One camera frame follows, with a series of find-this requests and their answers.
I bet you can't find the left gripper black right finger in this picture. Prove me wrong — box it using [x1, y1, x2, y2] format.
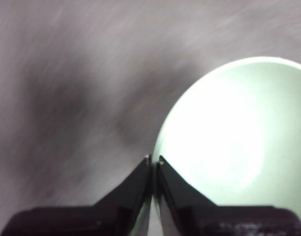
[156, 155, 301, 236]

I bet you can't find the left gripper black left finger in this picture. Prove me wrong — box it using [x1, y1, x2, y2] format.
[0, 154, 152, 236]

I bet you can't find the green ribbed bowl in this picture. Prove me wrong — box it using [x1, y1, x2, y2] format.
[137, 56, 301, 236]

